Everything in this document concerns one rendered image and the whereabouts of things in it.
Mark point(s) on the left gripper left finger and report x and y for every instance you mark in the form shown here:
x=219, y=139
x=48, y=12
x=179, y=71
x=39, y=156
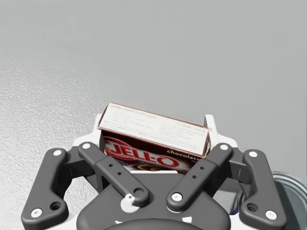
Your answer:
x=45, y=182

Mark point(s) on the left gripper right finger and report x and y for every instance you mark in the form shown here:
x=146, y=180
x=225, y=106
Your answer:
x=260, y=182

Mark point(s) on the brown and white carton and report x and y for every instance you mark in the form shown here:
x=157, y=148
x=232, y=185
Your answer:
x=153, y=143

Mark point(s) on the blue flat can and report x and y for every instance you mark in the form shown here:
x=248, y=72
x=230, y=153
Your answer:
x=295, y=198

